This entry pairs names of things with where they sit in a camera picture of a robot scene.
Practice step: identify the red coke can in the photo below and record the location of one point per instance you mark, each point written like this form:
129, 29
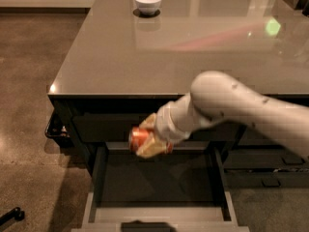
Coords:
137, 138

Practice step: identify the right bottom drawer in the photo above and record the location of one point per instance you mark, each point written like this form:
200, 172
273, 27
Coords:
256, 180

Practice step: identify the black object on floor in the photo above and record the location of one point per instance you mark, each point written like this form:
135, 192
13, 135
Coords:
16, 214

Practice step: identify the dark cabinet counter unit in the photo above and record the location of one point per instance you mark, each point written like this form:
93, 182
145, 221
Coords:
123, 62

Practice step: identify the dark top drawer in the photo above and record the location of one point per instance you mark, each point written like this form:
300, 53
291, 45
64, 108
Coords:
113, 127

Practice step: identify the open middle drawer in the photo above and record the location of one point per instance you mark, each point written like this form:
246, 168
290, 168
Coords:
185, 191

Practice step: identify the white ceramic bowl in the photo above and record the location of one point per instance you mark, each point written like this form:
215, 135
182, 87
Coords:
147, 7

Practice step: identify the right upper drawer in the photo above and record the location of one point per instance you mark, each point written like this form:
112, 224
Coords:
252, 137

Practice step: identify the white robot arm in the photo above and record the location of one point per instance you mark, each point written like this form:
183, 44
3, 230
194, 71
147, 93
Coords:
216, 97

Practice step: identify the right middle drawer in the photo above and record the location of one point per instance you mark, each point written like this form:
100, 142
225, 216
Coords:
248, 159

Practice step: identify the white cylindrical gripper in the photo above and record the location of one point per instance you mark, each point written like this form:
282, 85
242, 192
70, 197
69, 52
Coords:
167, 125

